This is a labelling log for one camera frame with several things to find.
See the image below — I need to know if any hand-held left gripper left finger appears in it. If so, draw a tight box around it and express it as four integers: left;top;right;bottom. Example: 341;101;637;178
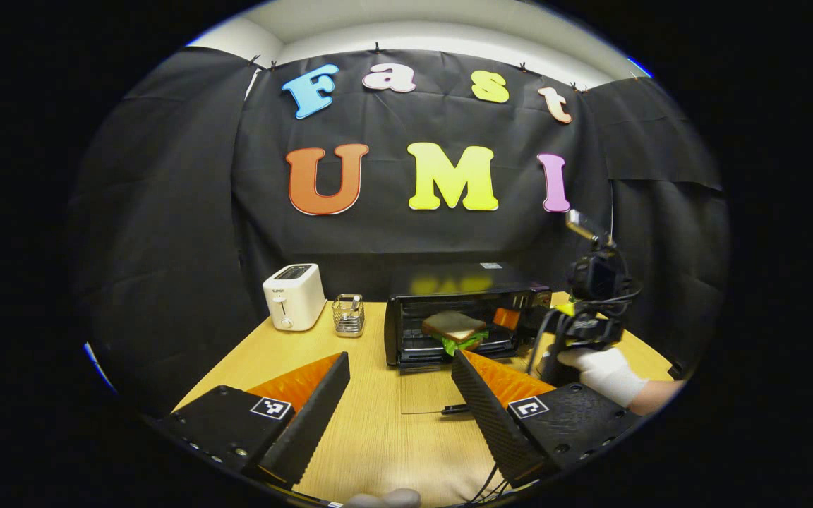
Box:
158;351;351;489

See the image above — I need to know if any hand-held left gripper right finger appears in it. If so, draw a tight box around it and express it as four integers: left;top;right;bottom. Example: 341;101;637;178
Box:
450;349;645;490

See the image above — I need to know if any sandwich with lettuce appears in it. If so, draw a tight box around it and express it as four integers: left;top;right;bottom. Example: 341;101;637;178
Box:
421;310;490;358

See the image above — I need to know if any black electric oven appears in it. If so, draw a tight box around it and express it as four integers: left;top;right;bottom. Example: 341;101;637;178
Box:
383;262;553;416

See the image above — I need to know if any black backdrop cloth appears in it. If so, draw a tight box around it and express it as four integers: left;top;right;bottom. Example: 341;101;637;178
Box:
68;46;732;417

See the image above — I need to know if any white toaster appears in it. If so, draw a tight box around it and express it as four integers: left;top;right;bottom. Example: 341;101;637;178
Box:
262;263;327;333

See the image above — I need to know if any wire mesh basket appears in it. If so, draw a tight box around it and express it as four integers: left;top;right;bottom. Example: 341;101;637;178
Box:
330;293;367;339

